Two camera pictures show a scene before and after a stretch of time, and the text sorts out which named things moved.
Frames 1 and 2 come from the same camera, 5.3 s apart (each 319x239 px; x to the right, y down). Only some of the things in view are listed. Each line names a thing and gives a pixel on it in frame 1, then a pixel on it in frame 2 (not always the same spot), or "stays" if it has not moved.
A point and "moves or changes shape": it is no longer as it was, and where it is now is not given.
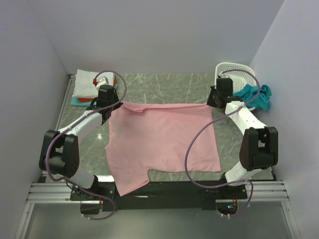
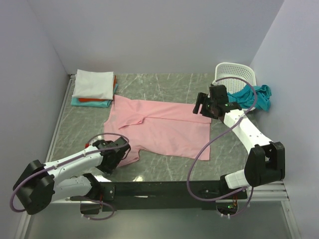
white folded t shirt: [84, 86] stays
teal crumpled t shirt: [248, 92] stays
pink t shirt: [142, 139] moves or changes shape
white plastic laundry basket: [240, 78] stays
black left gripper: [115, 96] to [107, 168]
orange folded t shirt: [83, 99] stays
